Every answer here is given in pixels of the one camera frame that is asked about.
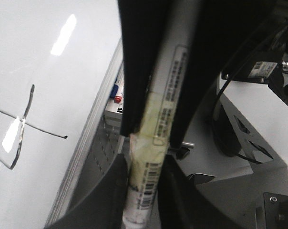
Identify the white whiteboard marker with tape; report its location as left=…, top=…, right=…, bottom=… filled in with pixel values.
left=123, top=0, right=201, bottom=229

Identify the red capped marker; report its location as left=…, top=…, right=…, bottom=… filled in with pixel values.
left=114, top=85, right=124, bottom=104

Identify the black capped marker in tray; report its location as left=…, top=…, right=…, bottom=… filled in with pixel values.
left=117, top=100, right=123, bottom=114

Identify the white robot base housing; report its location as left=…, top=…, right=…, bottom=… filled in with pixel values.
left=179, top=78, right=288, bottom=229

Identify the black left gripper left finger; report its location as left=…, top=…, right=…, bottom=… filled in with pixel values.
left=47, top=154, right=128, bottom=229

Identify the black cable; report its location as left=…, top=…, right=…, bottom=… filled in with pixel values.
left=206, top=21, right=288, bottom=165

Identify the black camera bracket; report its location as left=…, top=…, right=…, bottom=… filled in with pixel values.
left=220, top=0, right=288, bottom=103

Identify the white whiteboard with aluminium frame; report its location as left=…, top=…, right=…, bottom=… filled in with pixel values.
left=0, top=0, right=122, bottom=229

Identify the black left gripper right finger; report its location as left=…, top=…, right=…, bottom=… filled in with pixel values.
left=157, top=155, right=232, bottom=229

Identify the white marker tray box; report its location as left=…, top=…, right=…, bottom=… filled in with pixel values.
left=104, top=61, right=124, bottom=127

